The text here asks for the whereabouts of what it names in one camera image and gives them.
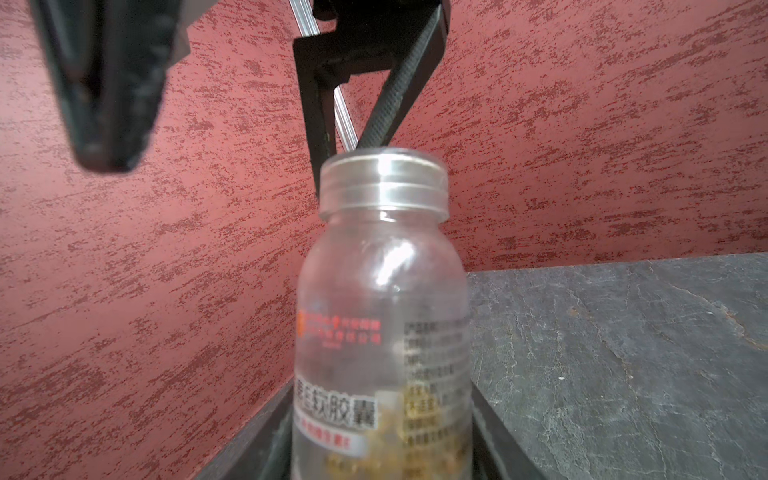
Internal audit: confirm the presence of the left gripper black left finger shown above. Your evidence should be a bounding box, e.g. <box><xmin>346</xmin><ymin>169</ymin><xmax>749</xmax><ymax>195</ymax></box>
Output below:
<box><xmin>193</xmin><ymin>380</ymin><xmax>293</xmax><ymax>479</ymax></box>

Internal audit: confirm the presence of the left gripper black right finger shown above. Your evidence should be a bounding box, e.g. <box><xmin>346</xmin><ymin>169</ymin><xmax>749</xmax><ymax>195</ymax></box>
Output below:
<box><xmin>471</xmin><ymin>384</ymin><xmax>546</xmax><ymax>480</ymax></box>

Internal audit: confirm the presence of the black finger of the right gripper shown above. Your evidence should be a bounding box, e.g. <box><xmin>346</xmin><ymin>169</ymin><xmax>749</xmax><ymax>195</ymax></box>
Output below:
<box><xmin>29</xmin><ymin>0</ymin><xmax>214</xmax><ymax>174</ymax></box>
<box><xmin>293</xmin><ymin>1</ymin><xmax>451</xmax><ymax>181</ymax></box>

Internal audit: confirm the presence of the amber glass pill jar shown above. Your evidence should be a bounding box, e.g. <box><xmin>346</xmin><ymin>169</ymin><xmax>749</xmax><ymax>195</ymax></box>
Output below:
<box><xmin>291</xmin><ymin>148</ymin><xmax>473</xmax><ymax>479</ymax></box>

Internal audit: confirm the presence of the right aluminium corner post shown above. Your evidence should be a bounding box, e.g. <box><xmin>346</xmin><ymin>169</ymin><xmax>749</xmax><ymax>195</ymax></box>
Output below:
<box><xmin>287</xmin><ymin>0</ymin><xmax>361</xmax><ymax>154</ymax></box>

